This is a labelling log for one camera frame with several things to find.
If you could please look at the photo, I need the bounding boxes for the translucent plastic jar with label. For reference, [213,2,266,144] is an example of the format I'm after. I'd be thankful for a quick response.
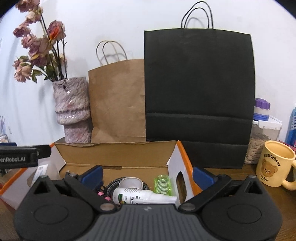
[27,164,48,187]

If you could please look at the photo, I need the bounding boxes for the white spray bottle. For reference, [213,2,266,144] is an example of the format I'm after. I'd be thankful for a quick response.
[112,188,177,205]

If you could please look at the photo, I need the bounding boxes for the green transparent bottle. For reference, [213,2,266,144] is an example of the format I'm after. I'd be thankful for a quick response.
[154,175,172,196]

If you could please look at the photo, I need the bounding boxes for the white tape roll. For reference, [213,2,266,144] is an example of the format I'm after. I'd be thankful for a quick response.
[118,177,144,190]

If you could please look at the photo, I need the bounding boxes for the red orange cardboard box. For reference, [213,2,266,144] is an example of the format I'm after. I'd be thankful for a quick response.
[0,140,203,210]

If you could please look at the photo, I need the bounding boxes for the yellow bear mug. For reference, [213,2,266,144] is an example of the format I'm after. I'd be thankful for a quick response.
[256,141,296,191]

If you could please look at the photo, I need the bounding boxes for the clear food container with seeds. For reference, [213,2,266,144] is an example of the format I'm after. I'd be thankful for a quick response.
[244,115,282,164]

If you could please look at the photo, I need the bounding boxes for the purple textured vase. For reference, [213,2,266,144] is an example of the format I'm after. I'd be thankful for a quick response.
[53,77,91,144]

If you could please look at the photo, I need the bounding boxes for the blue soda can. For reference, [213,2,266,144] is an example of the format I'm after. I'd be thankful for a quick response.
[285,107,296,147]

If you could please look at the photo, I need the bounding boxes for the purple white small jar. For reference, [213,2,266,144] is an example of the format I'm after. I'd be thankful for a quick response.
[253,98,270,121]

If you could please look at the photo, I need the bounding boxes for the brown paper bag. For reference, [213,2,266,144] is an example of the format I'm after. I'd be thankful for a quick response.
[88,40,147,144]

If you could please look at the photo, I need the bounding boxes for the black paper bag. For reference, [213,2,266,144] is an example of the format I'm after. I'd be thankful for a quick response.
[144,5,255,169]

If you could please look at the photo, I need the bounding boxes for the dried pink roses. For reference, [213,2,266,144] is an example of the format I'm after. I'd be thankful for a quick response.
[13,1,68,82]

